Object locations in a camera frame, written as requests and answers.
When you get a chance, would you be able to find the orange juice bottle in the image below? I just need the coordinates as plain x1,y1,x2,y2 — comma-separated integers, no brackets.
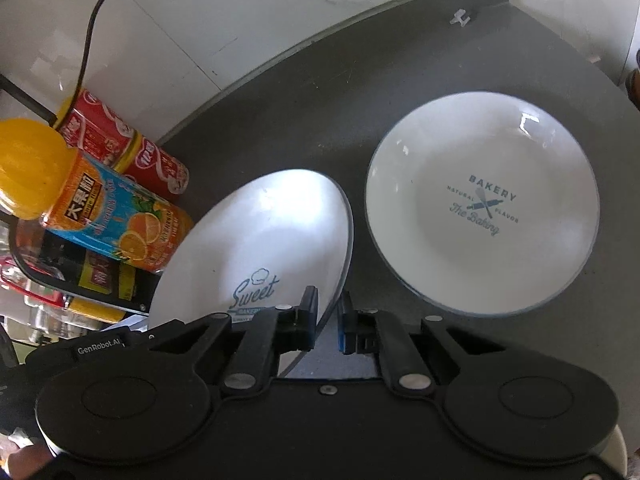
1,118,194,273

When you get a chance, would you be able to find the white plate Bakery print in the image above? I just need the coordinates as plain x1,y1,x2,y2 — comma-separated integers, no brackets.
364,91,600,318

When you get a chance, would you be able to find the black wire spice rack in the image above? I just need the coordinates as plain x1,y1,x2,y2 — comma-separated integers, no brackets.
0,72,151,321

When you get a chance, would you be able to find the black power cable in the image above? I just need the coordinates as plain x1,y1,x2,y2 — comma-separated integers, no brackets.
52,0,139,129

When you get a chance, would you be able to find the red drink can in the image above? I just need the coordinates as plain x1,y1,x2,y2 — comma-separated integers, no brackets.
54,89,190,203

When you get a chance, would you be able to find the black handheld gripper handle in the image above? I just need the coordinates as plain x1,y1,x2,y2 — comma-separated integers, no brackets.
1,320,183,455

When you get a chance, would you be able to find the white plate Sweet print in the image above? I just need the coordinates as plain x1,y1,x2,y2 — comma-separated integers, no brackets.
147,168,355,378

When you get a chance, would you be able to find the dark soy sauce bottle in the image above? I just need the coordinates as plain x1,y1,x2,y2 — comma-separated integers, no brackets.
9,219,160,316

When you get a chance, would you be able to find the person's hand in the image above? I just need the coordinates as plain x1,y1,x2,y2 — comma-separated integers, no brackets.
1,434,53,480

